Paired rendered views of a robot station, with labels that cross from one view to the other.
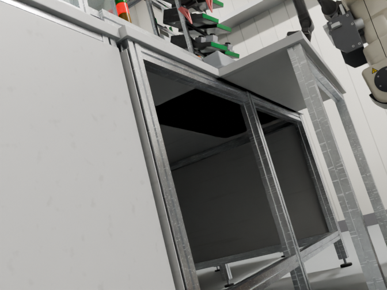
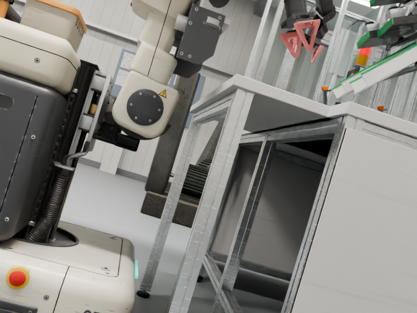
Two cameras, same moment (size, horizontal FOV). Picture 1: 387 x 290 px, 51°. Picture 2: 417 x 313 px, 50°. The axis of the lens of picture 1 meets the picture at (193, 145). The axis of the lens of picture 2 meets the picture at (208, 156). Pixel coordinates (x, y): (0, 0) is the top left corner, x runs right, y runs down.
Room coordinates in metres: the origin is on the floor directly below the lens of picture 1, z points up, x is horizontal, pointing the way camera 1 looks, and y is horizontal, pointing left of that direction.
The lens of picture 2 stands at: (2.87, -1.47, 0.61)
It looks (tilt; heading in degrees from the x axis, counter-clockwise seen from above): 2 degrees up; 144
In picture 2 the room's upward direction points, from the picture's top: 17 degrees clockwise
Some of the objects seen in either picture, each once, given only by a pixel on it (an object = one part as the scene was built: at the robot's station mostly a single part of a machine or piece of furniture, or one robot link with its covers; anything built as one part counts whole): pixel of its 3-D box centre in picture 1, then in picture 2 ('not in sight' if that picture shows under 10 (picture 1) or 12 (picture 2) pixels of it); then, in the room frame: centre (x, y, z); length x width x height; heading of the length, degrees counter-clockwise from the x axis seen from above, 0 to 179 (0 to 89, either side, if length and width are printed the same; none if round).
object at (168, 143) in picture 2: not in sight; (197, 149); (-1.11, 1.23, 0.78); 0.92 x 0.90 x 1.57; 63
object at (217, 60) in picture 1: (224, 67); not in sight; (1.48, -0.20, 0.93); 0.21 x 0.07 x 0.06; 151
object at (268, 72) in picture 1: (251, 100); (297, 128); (1.73, -0.31, 0.84); 0.90 x 0.70 x 0.03; 154
